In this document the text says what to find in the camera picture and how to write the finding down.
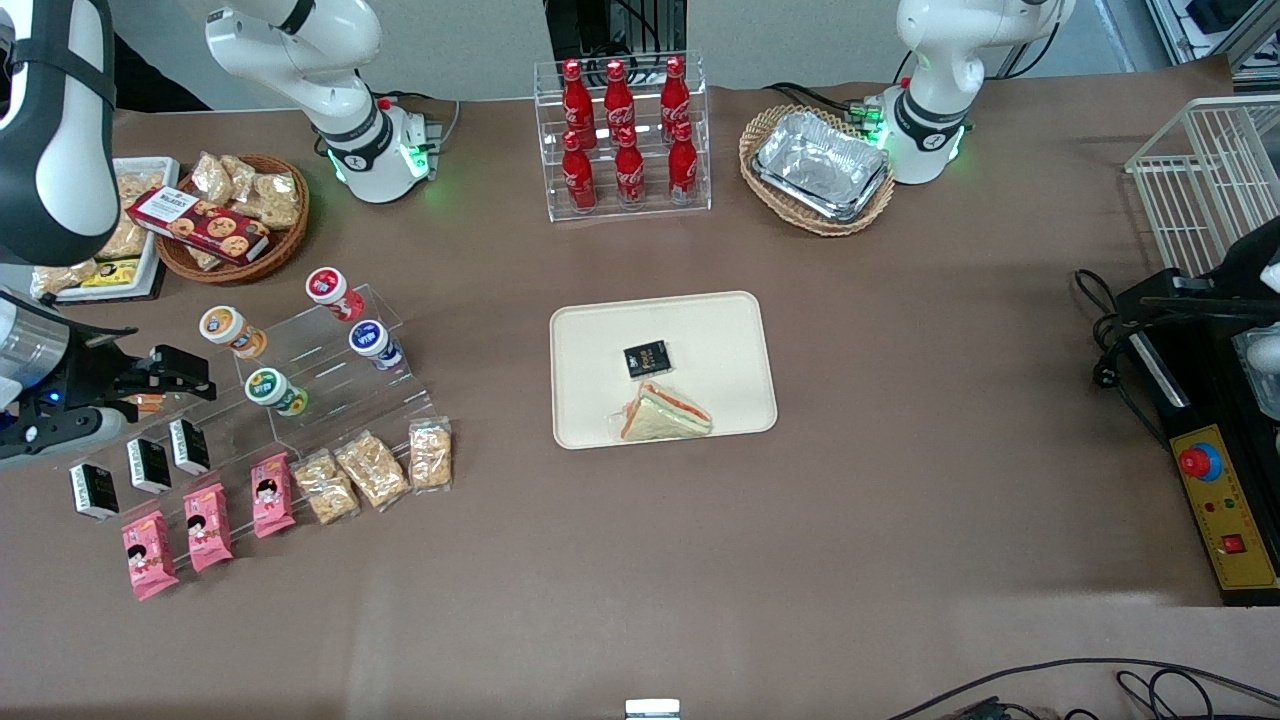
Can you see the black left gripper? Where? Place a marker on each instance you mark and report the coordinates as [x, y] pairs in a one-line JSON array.
[[1232, 286]]

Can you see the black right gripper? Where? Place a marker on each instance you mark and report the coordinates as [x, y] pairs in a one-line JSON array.
[[92, 376]]

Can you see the green gum jar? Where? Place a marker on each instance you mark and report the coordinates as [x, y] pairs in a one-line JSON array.
[[272, 390]]

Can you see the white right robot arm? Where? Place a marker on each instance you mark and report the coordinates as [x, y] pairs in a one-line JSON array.
[[300, 60]]

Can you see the orange gum jar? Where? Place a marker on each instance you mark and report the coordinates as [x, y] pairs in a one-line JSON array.
[[228, 328]]

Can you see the red gum jar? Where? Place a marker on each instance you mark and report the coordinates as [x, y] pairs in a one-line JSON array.
[[330, 290]]

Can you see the blue gum jar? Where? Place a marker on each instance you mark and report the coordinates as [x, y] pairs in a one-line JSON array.
[[374, 342]]

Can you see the white rectangular snack tray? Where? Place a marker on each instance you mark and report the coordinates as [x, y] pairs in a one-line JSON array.
[[160, 170]]

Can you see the beige plastic tray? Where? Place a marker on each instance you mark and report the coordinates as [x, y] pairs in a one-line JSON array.
[[720, 340]]

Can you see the small black carton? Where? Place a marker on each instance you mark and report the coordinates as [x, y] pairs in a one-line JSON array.
[[149, 466], [94, 491], [189, 447]]

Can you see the yellow snack packet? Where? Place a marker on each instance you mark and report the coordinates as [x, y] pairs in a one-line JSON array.
[[112, 273]]

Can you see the large clear snack bag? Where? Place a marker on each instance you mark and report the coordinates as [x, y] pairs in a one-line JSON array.
[[128, 238]]

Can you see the red cookie box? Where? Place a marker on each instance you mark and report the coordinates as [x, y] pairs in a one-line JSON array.
[[200, 226]]

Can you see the clear acrylic stepped stand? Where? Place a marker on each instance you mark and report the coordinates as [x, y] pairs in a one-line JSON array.
[[330, 400]]

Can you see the pink snack pack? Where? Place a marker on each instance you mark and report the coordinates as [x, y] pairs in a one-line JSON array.
[[208, 528], [272, 496], [149, 555]]

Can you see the small clear snack bag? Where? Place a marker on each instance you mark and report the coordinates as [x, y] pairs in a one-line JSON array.
[[62, 278]]

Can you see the round brown wicker basket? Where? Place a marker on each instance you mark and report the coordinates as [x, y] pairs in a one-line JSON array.
[[285, 245]]

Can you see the clear cracker bag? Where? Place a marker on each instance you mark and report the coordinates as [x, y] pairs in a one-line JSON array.
[[430, 455], [372, 470], [325, 488]]

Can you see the clear pastry snack bag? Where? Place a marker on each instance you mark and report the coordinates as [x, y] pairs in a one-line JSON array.
[[212, 178], [242, 172], [272, 200]]

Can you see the black yellow control box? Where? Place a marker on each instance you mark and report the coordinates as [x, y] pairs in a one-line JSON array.
[[1225, 520]]

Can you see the stacked aluminium foil trays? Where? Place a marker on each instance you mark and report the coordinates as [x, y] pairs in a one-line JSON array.
[[820, 165]]

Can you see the red cola bottle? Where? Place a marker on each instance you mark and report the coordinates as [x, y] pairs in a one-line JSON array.
[[619, 95], [579, 180], [577, 95], [675, 92], [629, 175], [683, 168]]

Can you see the small black snack packet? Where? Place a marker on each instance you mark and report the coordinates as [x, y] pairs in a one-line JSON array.
[[646, 360]]

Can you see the oval light wicker basket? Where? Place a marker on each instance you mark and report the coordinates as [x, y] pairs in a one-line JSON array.
[[770, 125]]

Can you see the clear acrylic bottle rack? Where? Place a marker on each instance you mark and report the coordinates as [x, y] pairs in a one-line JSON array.
[[650, 195]]

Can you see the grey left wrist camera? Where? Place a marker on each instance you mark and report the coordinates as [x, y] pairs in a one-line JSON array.
[[1262, 375]]

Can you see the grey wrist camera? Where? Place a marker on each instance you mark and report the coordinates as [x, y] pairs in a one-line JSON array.
[[1262, 375], [60, 438]]

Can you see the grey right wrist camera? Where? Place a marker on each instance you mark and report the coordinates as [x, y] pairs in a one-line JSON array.
[[60, 438]]

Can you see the aluminium frame shelf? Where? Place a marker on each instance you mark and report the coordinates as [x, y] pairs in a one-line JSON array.
[[1215, 20]]

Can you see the black equipment frame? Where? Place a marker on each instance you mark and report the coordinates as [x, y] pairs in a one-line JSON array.
[[590, 25]]

